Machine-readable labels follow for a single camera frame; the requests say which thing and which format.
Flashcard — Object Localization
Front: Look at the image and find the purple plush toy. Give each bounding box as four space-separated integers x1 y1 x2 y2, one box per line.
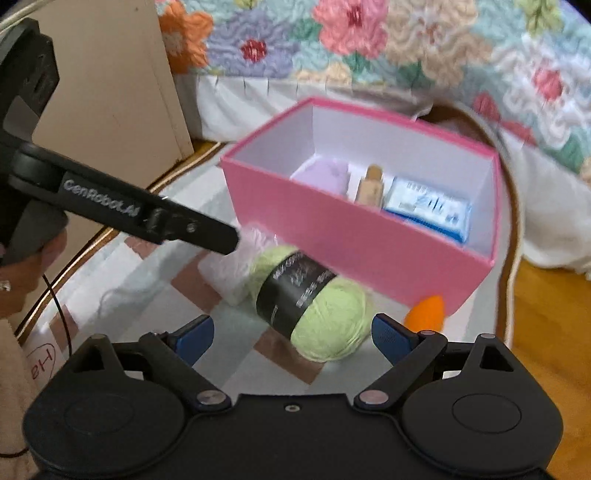
290 157 352 200

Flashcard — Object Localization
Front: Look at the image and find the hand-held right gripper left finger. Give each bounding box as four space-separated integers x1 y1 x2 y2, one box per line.
69 315 232 411

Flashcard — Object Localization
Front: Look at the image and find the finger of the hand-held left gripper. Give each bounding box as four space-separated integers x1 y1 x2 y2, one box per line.
147 204 242 256

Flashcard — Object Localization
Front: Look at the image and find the beige foundation bottle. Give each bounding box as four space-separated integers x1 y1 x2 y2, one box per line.
353 165 386 208

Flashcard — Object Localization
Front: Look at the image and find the white tag red writing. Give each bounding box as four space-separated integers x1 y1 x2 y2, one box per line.
25 342 60 385

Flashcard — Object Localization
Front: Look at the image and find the checkered grey rug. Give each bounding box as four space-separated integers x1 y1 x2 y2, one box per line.
14 104 525 393

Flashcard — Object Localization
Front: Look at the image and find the orange makeup sponge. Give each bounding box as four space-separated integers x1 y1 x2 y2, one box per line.
404 295 448 330

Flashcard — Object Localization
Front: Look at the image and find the thin black cable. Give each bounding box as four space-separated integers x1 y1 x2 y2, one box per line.
0 272 75 459

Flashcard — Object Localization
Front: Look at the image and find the pink cardboard box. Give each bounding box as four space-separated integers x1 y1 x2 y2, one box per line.
221 97 502 315

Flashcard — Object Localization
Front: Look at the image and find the blue wet wipes pack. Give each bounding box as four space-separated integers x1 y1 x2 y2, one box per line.
381 176 472 243

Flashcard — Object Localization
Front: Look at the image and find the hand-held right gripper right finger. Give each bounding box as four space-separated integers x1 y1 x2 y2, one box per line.
353 313 515 411

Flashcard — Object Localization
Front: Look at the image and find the floral quilt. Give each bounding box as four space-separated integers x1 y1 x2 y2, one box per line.
154 0 591 185

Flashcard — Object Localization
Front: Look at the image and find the clear floss pick box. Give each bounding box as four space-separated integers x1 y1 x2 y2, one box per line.
198 224 278 305

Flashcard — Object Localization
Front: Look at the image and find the beige cabinet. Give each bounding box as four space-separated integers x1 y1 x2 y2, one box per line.
14 0 195 324

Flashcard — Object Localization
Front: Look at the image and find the green yarn ball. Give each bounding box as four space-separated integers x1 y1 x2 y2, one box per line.
247 246 375 363

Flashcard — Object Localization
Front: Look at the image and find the person's left hand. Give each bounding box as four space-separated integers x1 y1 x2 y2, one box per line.
0 228 68 320

